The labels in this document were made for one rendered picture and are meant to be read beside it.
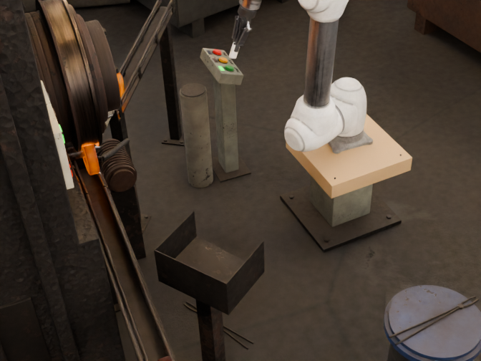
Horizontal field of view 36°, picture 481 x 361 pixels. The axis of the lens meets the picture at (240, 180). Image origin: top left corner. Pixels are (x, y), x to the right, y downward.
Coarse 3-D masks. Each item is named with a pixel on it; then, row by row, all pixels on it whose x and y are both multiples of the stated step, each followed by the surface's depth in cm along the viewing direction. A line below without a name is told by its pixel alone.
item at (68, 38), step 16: (48, 0) 218; (64, 0) 213; (64, 16) 209; (64, 32) 207; (64, 48) 205; (80, 48) 205; (64, 64) 205; (80, 64) 206; (80, 80) 207; (80, 96) 208; (80, 112) 210; (96, 112) 211; (80, 128) 214; (96, 128) 217; (96, 144) 233
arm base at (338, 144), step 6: (336, 138) 306; (342, 138) 305; (348, 138) 304; (354, 138) 305; (360, 138) 308; (366, 138) 309; (330, 144) 308; (336, 144) 306; (342, 144) 306; (348, 144) 306; (354, 144) 307; (360, 144) 308; (366, 144) 309; (336, 150) 304; (342, 150) 306
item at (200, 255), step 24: (192, 216) 237; (168, 240) 229; (192, 240) 242; (168, 264) 224; (192, 264) 235; (216, 264) 235; (240, 264) 235; (192, 288) 224; (216, 288) 217; (240, 288) 222; (216, 312) 244; (216, 336) 250; (216, 360) 257
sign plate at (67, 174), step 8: (48, 104) 192; (56, 120) 187; (56, 128) 184; (56, 136) 183; (56, 144) 184; (64, 152) 187; (64, 160) 188; (64, 168) 190; (64, 176) 191; (72, 184) 193
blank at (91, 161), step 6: (84, 150) 240; (90, 150) 239; (90, 156) 240; (96, 156) 240; (84, 162) 250; (90, 162) 240; (96, 162) 241; (90, 168) 242; (96, 168) 243; (90, 174) 245
